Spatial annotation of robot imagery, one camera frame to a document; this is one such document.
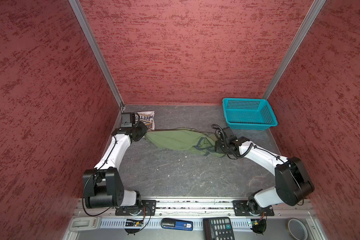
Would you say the white tank top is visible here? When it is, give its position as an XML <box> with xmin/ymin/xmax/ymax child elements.
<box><xmin>137</xmin><ymin>111</ymin><xmax>155</xmax><ymax>131</ymax></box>

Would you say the green grey tank top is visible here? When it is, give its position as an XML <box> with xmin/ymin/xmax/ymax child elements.
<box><xmin>145</xmin><ymin>129</ymin><xmax>226</xmax><ymax>158</ymax></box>

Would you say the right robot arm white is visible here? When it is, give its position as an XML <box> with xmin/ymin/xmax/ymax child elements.
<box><xmin>215</xmin><ymin>137</ymin><xmax>315</xmax><ymax>216</ymax></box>

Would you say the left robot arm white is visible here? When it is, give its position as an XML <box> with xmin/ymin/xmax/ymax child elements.
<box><xmin>82</xmin><ymin>122</ymin><xmax>148</xmax><ymax>209</ymax></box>

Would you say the teal plastic basket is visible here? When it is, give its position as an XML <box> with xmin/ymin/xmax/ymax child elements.
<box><xmin>223</xmin><ymin>98</ymin><xmax>278</xmax><ymax>131</ymax></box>

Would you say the black calculator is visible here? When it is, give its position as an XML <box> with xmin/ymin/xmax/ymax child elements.
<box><xmin>203</xmin><ymin>217</ymin><xmax>235</xmax><ymax>240</ymax></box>

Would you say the right small circuit board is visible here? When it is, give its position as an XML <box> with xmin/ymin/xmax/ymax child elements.
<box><xmin>251</xmin><ymin>219</ymin><xmax>267</xmax><ymax>235</ymax></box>

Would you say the small circuit board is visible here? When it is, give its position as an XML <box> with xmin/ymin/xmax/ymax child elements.
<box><xmin>125</xmin><ymin>219</ymin><xmax>145</xmax><ymax>228</ymax></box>
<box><xmin>251</xmin><ymin>219</ymin><xmax>267</xmax><ymax>235</ymax></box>

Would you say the left small circuit board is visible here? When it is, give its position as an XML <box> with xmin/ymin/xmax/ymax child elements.
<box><xmin>125</xmin><ymin>219</ymin><xmax>145</xmax><ymax>228</ymax></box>

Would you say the blue black stapler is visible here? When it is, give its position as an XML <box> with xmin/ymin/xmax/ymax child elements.
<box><xmin>161</xmin><ymin>218</ymin><xmax>194</xmax><ymax>231</ymax></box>

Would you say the grey tape roll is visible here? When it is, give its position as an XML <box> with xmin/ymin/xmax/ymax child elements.
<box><xmin>286</xmin><ymin>219</ymin><xmax>309</xmax><ymax>240</ymax></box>

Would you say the white plastic box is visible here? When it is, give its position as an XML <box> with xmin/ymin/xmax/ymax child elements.
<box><xmin>69</xmin><ymin>217</ymin><xmax>102</xmax><ymax>232</ymax></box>

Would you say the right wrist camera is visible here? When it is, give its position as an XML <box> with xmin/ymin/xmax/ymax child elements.
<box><xmin>221</xmin><ymin>127</ymin><xmax>236</xmax><ymax>142</ymax></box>

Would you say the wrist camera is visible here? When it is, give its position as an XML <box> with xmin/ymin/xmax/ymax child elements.
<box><xmin>221</xmin><ymin>127</ymin><xmax>236</xmax><ymax>142</ymax></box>
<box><xmin>121</xmin><ymin>113</ymin><xmax>136</xmax><ymax>128</ymax></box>

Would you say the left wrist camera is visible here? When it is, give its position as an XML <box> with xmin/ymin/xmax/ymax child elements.
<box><xmin>121</xmin><ymin>113</ymin><xmax>136</xmax><ymax>128</ymax></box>

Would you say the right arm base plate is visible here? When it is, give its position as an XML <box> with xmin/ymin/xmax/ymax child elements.
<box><xmin>232</xmin><ymin>200</ymin><xmax>275</xmax><ymax>217</ymax></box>

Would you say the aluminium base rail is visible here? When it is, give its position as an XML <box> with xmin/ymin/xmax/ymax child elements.
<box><xmin>73</xmin><ymin>196</ymin><xmax>317</xmax><ymax>218</ymax></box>

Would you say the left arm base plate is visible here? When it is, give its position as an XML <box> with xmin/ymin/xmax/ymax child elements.
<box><xmin>115</xmin><ymin>200</ymin><xmax>157</xmax><ymax>217</ymax></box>

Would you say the white perforated cable strip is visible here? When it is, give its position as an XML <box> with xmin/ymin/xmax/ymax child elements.
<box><xmin>100</xmin><ymin>219</ymin><xmax>252</xmax><ymax>231</ymax></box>

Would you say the aluminium corner post right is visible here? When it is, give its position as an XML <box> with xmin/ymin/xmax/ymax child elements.
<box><xmin>262</xmin><ymin>0</ymin><xmax>326</xmax><ymax>100</ymax></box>

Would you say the aluminium corner post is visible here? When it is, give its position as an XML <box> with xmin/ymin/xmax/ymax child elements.
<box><xmin>262</xmin><ymin>0</ymin><xmax>326</xmax><ymax>100</ymax></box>
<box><xmin>69</xmin><ymin>0</ymin><xmax>125</xmax><ymax>112</ymax></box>

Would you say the aluminium corner post left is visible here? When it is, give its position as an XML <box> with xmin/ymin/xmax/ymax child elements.
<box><xmin>69</xmin><ymin>0</ymin><xmax>125</xmax><ymax>112</ymax></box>

